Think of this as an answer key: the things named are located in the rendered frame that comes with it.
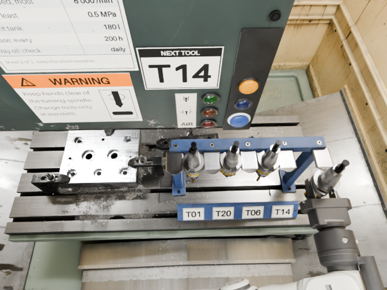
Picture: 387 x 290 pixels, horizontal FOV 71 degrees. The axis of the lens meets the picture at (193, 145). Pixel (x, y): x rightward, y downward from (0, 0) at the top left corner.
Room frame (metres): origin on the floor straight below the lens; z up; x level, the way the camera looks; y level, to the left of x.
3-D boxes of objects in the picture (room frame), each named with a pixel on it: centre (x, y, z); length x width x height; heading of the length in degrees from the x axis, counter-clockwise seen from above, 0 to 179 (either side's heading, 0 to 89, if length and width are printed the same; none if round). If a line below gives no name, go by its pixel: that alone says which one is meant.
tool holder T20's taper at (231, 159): (0.34, -0.11, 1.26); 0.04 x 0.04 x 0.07
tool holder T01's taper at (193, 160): (0.34, 0.00, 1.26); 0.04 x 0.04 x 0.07
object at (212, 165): (0.34, -0.06, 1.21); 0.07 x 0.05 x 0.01; 2
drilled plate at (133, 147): (0.47, 0.36, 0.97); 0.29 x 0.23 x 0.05; 92
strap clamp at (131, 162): (0.44, 0.18, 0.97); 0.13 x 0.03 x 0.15; 92
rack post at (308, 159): (0.41, -0.38, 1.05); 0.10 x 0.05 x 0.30; 2
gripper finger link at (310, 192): (0.24, -0.30, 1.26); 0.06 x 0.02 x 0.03; 2
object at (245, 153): (0.34, -0.17, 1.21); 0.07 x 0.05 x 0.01; 2
